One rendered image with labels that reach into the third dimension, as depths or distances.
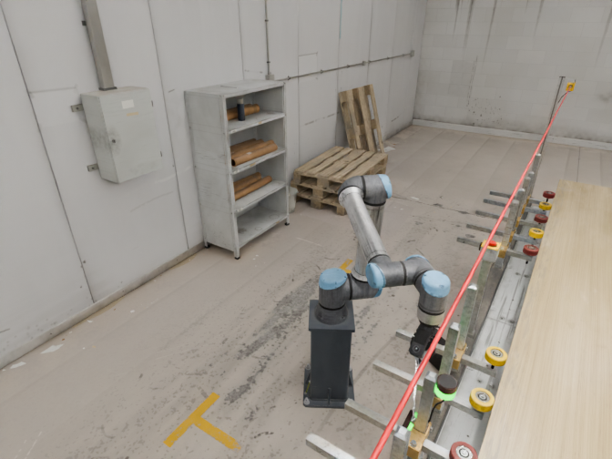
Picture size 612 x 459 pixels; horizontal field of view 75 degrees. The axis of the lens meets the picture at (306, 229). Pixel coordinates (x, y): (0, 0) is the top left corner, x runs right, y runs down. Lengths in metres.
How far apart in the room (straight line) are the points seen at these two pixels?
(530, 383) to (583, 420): 0.18
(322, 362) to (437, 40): 7.65
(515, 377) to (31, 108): 2.97
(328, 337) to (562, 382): 1.11
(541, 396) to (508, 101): 7.62
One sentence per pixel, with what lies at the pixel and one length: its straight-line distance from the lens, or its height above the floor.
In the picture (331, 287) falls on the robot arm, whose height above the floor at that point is 0.84.
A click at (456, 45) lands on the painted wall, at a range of 9.07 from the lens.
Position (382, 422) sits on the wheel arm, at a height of 0.86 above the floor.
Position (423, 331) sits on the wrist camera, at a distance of 1.49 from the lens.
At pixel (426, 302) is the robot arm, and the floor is 1.26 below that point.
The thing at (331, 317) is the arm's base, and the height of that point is 0.65.
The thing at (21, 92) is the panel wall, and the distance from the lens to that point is 3.06.
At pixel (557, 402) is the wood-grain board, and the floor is 0.90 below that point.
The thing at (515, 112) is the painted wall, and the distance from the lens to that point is 9.00.
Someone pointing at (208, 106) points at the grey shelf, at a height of 1.45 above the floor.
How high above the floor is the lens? 2.10
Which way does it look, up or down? 28 degrees down
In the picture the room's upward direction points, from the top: straight up
